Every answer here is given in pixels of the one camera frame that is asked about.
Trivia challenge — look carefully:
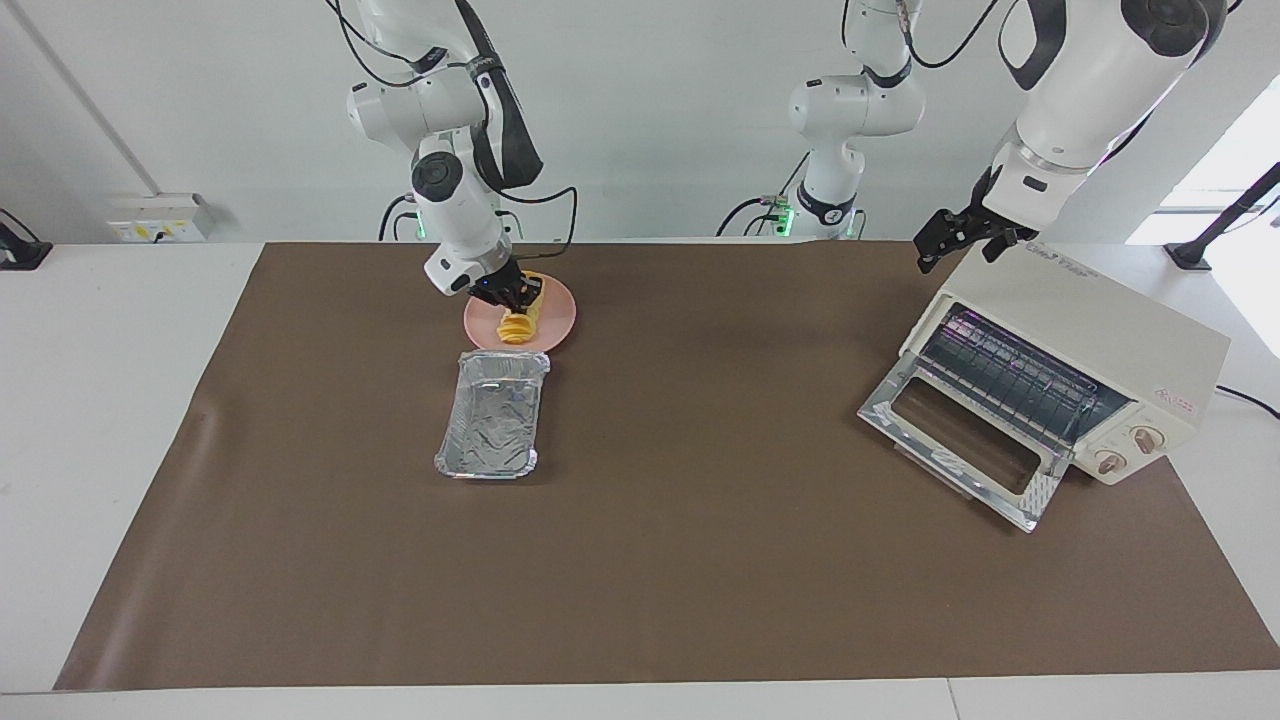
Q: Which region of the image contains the sliced yellow bread loaf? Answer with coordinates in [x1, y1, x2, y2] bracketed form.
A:
[497, 272, 547, 347]

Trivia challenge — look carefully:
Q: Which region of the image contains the aluminium foil tray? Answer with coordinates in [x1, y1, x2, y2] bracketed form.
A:
[433, 349, 552, 482]

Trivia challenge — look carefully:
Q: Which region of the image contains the cream toaster oven body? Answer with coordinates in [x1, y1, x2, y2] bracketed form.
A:
[900, 240, 1232, 487]

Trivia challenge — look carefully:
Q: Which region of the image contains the glass oven door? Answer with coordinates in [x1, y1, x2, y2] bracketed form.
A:
[857, 352, 1070, 534]

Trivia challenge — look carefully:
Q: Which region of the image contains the pink round plate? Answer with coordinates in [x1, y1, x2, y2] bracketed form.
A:
[463, 272, 578, 354]

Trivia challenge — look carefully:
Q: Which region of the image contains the black angled pole stand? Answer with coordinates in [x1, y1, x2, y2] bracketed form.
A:
[1164, 162, 1280, 272]

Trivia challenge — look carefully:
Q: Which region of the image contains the brown table mat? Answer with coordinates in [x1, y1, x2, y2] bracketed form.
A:
[54, 240, 1280, 692]

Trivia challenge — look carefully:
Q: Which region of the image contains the small black stand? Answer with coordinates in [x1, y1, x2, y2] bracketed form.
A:
[0, 207, 54, 272]

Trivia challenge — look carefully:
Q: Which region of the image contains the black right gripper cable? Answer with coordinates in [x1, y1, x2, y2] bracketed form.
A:
[330, 0, 580, 264]

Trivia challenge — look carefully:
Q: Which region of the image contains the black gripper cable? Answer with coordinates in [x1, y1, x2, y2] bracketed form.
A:
[330, 0, 580, 264]
[842, 0, 1003, 71]

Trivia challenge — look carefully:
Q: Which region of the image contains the wire oven rack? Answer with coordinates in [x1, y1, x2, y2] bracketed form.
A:
[918, 308, 1133, 453]

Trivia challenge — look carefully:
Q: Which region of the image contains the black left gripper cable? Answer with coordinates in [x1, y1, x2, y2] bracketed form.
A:
[842, 0, 1003, 71]

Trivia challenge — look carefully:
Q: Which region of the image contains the black oven power cord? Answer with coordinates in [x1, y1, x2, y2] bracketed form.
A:
[1214, 384, 1280, 422]

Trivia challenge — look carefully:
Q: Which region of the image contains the white wall socket box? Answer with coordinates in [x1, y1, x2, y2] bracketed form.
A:
[107, 192, 213, 245]

